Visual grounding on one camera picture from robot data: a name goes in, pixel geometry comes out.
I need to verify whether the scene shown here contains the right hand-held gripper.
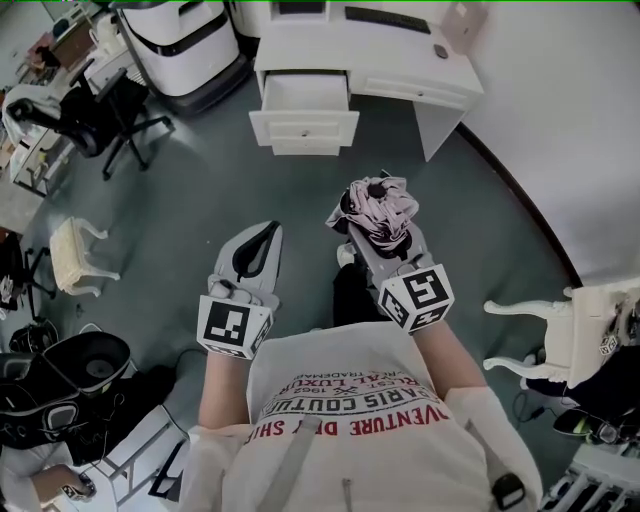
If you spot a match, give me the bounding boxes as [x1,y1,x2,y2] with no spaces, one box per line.
[345,222,455,335]

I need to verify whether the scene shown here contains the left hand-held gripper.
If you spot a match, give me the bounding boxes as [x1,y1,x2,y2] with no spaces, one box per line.
[197,221,284,361]

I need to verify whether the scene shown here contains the black and pink cloth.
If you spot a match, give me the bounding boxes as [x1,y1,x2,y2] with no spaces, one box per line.
[324,169,421,261]

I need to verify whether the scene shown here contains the person's left forearm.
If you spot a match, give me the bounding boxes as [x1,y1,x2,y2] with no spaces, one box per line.
[197,349,252,431]

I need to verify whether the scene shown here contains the person's right forearm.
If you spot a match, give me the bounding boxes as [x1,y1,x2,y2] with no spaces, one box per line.
[411,324,489,401]

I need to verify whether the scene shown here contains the white desk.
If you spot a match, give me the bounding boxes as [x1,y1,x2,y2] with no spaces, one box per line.
[248,0,485,162]

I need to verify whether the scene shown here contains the person's left hand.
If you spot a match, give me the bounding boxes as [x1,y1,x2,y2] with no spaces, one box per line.
[208,279,261,305]

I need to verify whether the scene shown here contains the person's black trousers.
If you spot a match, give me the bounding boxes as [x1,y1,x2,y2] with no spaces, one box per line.
[331,261,387,332]

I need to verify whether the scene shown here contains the small cream ornate stool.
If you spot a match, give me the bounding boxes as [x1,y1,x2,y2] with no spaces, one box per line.
[49,215,122,298]

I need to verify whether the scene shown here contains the person's white printed shirt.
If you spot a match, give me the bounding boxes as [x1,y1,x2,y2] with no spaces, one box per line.
[183,322,544,512]

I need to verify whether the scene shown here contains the white ornate chair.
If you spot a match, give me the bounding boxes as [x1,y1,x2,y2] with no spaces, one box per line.
[483,283,640,389]

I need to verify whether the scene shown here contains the black office chair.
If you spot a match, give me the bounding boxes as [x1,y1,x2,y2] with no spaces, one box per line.
[6,66,177,182]

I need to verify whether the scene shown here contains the white black machine cabinet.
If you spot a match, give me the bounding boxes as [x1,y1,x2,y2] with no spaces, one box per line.
[121,0,252,119]

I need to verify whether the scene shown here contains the open black equipment case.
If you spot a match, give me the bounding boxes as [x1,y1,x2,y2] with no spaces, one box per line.
[0,331,134,467]

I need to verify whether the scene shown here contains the black keyboard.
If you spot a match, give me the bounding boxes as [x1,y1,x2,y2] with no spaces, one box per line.
[344,5,432,36]

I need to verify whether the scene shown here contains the black green shoe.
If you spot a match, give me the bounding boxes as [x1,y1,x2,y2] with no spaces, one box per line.
[553,407,626,446]

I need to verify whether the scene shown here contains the white cloth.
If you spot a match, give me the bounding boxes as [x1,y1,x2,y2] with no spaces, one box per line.
[1,83,62,147]

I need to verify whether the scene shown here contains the black clip-on device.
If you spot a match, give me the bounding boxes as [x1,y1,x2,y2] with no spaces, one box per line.
[491,472,526,512]

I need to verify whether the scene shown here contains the grey chest strap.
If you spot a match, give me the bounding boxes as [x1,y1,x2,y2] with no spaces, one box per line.
[258,414,322,512]

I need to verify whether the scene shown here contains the white metal folding frame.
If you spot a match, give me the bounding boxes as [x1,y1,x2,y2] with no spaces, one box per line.
[97,403,192,507]

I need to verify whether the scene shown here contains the white wire rack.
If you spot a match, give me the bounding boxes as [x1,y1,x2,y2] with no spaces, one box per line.
[542,443,640,512]

